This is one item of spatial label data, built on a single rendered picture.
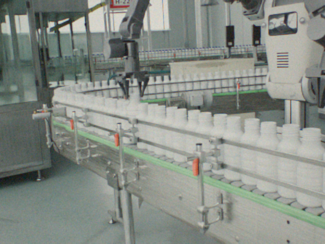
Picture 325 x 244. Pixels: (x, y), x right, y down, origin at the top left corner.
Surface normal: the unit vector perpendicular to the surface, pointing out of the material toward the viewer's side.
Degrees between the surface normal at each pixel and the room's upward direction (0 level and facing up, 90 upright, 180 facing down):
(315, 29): 70
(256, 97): 90
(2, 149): 90
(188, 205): 90
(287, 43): 90
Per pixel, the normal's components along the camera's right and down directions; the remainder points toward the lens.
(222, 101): 0.26, 0.16
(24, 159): 0.54, 0.11
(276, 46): -0.84, 0.15
